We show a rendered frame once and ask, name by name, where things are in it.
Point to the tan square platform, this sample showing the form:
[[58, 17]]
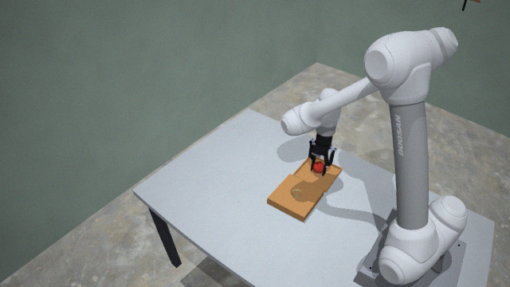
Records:
[[287, 197]]

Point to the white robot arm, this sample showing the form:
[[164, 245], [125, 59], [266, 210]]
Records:
[[399, 66]]

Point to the red ball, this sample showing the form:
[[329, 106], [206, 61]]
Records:
[[318, 167]]

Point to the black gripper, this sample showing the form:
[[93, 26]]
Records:
[[322, 140]]

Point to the tan rectangular tray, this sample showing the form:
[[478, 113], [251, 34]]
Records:
[[317, 179]]

